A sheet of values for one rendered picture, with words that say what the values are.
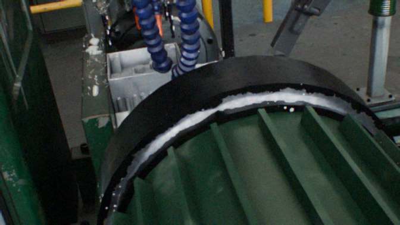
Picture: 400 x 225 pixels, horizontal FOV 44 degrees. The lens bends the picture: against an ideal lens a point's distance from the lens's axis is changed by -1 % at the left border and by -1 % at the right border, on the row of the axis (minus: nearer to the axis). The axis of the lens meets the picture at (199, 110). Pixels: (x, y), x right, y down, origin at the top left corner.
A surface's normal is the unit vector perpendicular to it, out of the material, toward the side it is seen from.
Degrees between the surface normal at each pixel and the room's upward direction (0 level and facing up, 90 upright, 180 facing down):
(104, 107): 0
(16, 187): 90
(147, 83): 90
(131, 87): 90
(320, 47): 0
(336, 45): 0
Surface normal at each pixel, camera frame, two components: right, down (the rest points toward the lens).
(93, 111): -0.09, -0.85
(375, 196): 0.16, -0.87
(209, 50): 0.18, 0.50
